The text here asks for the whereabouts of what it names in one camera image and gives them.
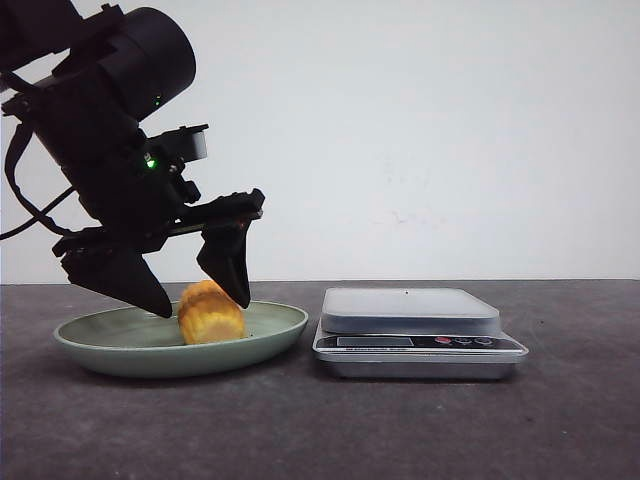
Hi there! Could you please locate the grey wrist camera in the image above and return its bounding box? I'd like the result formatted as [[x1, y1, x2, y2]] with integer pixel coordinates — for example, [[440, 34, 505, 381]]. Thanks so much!
[[147, 124, 209, 164]]

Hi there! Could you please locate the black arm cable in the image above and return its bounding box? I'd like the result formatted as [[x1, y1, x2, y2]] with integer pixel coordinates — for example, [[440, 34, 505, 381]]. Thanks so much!
[[0, 69, 101, 240]]

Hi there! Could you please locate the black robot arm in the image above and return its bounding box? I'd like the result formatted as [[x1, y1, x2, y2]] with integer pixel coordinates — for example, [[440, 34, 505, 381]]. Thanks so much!
[[1, 1, 264, 317]]

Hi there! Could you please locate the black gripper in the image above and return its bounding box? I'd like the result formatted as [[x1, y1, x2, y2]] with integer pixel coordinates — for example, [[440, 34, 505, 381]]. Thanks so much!
[[51, 130, 265, 318]]

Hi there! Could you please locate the green plate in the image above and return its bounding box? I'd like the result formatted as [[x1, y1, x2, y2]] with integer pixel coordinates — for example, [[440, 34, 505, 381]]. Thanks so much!
[[53, 301, 308, 379]]

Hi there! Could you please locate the yellow corn cob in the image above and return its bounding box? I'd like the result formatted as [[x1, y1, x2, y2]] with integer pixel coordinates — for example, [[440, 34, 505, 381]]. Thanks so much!
[[178, 280, 247, 344]]

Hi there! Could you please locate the silver digital kitchen scale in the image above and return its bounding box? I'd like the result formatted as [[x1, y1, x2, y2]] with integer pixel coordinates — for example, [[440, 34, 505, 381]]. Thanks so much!
[[312, 287, 529, 380]]

